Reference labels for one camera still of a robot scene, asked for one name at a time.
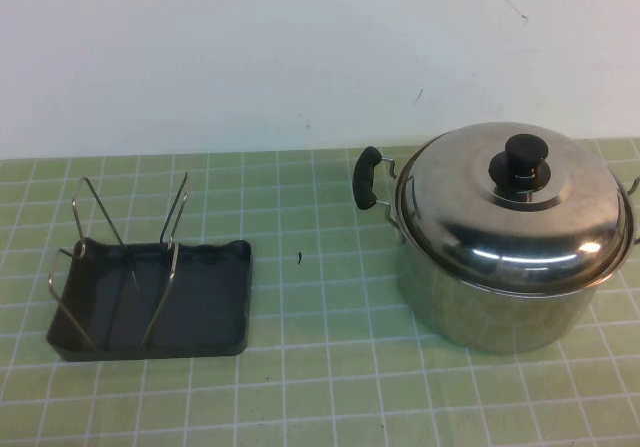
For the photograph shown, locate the steel pot lid black knob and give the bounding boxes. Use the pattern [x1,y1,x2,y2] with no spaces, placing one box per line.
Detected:
[398,121,632,296]

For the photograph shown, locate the green grid mat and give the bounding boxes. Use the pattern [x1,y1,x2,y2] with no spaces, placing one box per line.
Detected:
[0,137,640,447]

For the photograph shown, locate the stainless steel pot black handles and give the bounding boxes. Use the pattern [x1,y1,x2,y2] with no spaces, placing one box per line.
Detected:
[351,145,640,356]

